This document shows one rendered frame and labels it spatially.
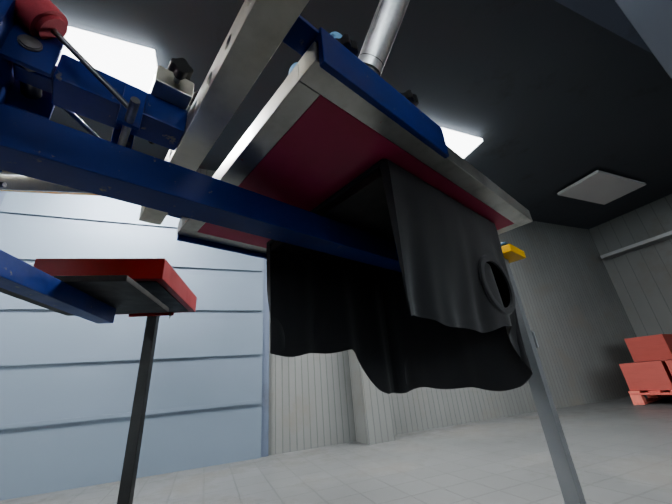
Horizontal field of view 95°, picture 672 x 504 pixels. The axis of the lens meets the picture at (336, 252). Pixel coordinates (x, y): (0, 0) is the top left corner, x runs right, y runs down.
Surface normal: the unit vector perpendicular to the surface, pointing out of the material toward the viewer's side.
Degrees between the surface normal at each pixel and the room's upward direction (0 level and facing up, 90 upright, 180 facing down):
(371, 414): 90
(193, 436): 90
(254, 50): 180
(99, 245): 90
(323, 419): 90
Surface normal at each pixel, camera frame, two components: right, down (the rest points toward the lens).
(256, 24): 0.08, 0.92
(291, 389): 0.36, -0.39
